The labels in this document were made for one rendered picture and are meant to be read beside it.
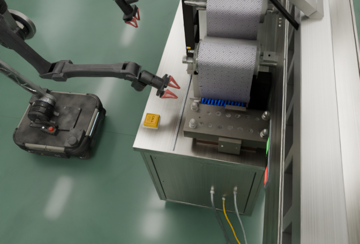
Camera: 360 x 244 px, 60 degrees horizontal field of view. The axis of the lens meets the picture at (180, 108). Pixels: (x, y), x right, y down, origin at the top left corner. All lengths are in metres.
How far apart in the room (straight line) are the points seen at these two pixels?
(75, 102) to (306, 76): 2.16
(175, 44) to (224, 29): 0.53
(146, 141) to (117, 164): 1.03
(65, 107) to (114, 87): 0.55
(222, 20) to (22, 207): 2.02
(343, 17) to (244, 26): 0.40
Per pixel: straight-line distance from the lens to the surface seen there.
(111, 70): 1.49
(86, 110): 2.63
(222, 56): 1.32
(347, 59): 1.20
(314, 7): 0.95
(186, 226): 2.33
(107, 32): 3.56
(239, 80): 1.38
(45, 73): 1.67
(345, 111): 1.06
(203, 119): 1.45
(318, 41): 0.91
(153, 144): 1.55
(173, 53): 1.91
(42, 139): 2.63
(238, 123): 1.44
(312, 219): 0.65
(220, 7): 1.44
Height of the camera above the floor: 2.25
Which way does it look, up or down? 55 degrees down
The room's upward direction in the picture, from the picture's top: 8 degrees counter-clockwise
